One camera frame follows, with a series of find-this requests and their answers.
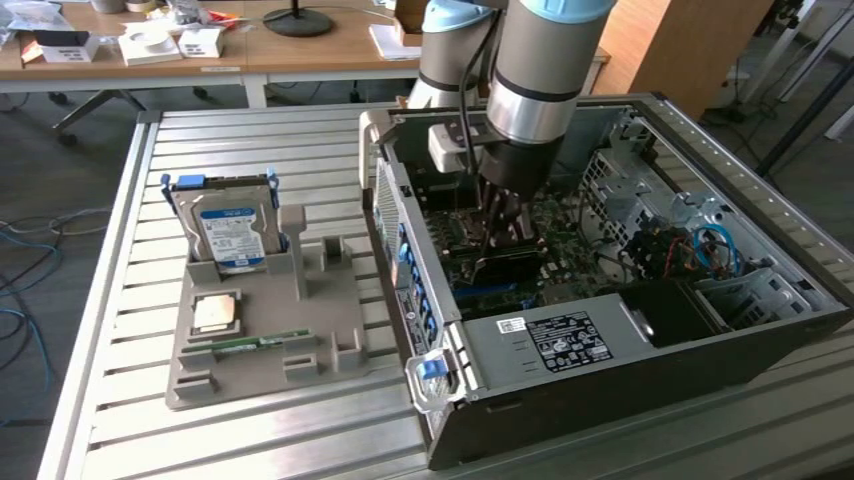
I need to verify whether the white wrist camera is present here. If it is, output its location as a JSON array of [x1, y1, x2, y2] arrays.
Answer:
[[427, 123, 492, 174]]

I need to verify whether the blue SATA wire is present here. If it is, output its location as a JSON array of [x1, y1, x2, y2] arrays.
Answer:
[[689, 223, 747, 277]]

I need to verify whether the wooden cabinet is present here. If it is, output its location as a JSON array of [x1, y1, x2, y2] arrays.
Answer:
[[589, 0, 779, 121]]

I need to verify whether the black round lamp base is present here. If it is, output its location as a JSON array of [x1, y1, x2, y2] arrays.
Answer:
[[261, 0, 333, 38]]

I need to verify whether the grey power supply unit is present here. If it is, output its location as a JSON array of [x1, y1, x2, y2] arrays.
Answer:
[[461, 293, 652, 391]]

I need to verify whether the long wooden desk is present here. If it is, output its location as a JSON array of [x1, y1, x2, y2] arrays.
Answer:
[[0, 0, 612, 109]]

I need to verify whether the green motherboard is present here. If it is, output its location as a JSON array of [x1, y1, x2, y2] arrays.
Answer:
[[423, 177, 601, 321]]

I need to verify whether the white paper stack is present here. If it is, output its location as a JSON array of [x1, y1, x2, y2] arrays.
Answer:
[[368, 23, 423, 61]]

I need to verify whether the grey plastic parts rack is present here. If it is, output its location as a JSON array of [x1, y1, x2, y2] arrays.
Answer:
[[164, 203, 379, 412]]

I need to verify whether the blue expansion slot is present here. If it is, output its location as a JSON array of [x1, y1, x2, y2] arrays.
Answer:
[[453, 282, 521, 298]]

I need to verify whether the metal disk bay cage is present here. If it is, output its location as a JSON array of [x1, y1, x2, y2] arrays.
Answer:
[[577, 147, 672, 244]]

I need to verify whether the blue case latch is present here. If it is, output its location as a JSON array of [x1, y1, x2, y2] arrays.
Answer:
[[412, 358, 445, 384]]

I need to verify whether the grey floor cable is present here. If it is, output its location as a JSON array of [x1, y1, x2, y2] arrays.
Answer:
[[0, 207, 112, 237]]

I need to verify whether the silver CPU chip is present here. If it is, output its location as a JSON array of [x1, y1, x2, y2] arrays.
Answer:
[[190, 294, 240, 332]]

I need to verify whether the CPU socket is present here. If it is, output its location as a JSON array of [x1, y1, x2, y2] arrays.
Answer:
[[452, 208, 489, 246]]

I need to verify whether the open cardboard box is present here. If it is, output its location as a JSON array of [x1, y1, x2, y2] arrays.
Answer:
[[392, 0, 428, 36]]

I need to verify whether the hard disk in blue caddy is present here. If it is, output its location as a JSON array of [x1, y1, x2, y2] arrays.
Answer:
[[161, 168, 280, 275]]

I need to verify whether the white box with tape roll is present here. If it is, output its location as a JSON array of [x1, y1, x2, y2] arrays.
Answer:
[[117, 23, 184, 67]]

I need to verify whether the blue floor cable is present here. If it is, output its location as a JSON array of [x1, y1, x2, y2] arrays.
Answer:
[[0, 219, 62, 427]]

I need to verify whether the black camera cable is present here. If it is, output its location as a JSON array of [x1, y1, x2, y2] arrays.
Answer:
[[457, 9, 505, 176]]

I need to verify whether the small white labelled box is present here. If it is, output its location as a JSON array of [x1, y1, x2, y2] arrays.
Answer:
[[177, 27, 225, 59]]

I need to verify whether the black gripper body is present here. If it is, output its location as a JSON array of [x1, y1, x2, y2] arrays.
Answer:
[[475, 137, 563, 202]]

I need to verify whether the open black PC case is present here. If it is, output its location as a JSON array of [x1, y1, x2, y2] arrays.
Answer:
[[357, 92, 854, 471]]

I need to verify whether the white box with black lid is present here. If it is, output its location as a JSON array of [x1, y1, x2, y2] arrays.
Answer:
[[32, 29, 101, 64]]

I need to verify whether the green graphics card with fan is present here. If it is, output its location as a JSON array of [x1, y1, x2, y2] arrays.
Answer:
[[453, 245, 543, 290]]

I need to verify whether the coloured power wire bundle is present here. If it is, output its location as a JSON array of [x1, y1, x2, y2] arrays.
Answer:
[[625, 224, 701, 281]]

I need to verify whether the green RAM stick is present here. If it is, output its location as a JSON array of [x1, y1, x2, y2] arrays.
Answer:
[[209, 328, 313, 354]]

